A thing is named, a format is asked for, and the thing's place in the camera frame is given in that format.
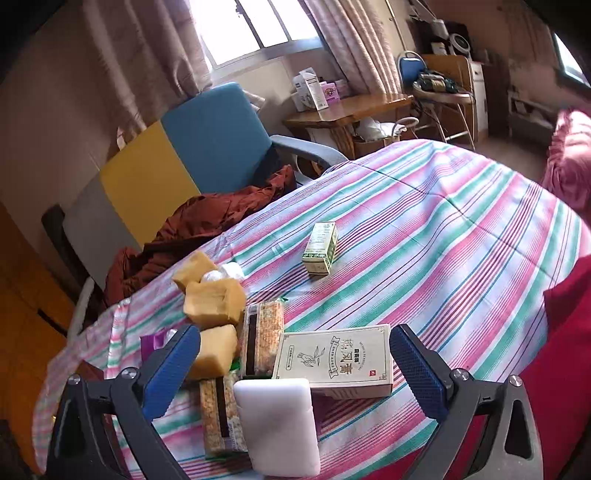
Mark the purple wrapper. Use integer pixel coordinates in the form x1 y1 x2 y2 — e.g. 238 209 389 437
140 328 176 364

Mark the yellow sponge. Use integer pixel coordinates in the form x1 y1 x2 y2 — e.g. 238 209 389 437
187 324 238 381
172 250 217 292
183 279 246 330

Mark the cereal bar pack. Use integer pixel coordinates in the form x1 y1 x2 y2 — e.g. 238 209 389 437
239 299 284 378
199 371 247 458

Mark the large beige medicine box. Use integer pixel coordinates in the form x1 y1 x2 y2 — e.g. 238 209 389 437
273 325 394 400

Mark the white foam block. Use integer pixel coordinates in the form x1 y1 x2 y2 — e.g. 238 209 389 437
233 378 321 478

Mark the white plastic bag ball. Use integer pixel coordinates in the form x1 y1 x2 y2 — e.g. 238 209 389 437
200 262 245 283

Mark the small green medicine box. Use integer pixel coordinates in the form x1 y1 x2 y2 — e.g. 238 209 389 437
301 222 338 276

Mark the dark red jacket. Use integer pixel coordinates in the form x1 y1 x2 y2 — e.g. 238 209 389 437
103 165 296 307

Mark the red clothing of person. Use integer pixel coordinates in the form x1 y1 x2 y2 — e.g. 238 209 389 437
372 257 590 479

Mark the striped pink green bedspread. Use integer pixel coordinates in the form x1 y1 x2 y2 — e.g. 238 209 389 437
32 140 590 479

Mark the orange wooden wardrobe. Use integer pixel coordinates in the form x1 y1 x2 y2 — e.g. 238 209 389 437
1 208 73 473

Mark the grey yellow blue armchair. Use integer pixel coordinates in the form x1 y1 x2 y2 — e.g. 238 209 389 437
42 83 346 288

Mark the pink pillow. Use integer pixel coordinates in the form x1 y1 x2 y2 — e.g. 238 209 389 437
542 107 591 225

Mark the blue folding chair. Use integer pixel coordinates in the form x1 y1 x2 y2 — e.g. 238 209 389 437
397 50 475 150

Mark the wooden desk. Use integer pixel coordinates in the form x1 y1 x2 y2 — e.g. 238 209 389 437
283 94 414 160

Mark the white product box on desk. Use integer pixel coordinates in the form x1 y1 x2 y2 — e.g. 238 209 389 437
293 68 329 111

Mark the pink window curtain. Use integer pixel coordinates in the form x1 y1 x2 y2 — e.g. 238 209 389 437
81 1 212 142

